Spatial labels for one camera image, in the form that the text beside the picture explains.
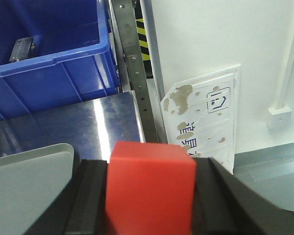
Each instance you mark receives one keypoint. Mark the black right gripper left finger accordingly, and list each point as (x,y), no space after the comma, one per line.
(79,209)

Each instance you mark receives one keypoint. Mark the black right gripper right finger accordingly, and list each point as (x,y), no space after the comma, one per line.
(223,205)

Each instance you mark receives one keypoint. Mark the red cube block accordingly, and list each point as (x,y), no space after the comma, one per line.
(150,189)

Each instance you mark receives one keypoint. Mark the perforated steel shelf upright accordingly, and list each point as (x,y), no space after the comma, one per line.
(123,12)

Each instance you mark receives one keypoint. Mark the grey metal tray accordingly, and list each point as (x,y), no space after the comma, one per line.
(29,182)

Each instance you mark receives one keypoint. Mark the blue plastic bin right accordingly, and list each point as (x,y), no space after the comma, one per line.
(73,59)

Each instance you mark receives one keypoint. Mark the yellow black hazard tape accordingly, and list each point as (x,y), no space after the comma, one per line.
(142,39)

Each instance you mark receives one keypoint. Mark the peeling white wall sign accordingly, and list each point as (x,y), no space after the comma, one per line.
(200,115)

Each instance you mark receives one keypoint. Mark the grey metal bracket in bin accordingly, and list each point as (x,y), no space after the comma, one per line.
(23,49)

